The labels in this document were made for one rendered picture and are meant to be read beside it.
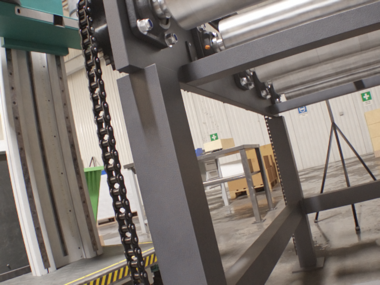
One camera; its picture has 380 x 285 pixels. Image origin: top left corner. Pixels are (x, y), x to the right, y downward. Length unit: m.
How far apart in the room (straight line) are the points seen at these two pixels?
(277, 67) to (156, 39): 0.56
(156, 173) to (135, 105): 0.11
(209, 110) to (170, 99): 11.36
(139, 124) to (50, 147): 1.05
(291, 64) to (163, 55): 0.53
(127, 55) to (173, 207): 0.24
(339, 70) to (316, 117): 9.79
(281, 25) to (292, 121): 10.44
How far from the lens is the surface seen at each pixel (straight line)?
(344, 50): 1.12
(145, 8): 0.61
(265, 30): 0.82
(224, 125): 11.72
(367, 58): 1.40
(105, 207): 7.72
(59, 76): 1.68
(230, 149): 3.45
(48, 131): 1.60
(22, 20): 1.44
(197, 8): 0.58
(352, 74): 1.69
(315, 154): 11.15
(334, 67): 1.39
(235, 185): 6.80
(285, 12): 0.82
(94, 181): 3.61
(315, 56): 1.11
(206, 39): 0.87
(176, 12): 0.58
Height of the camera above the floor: 0.56
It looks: 5 degrees up
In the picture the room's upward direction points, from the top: 13 degrees counter-clockwise
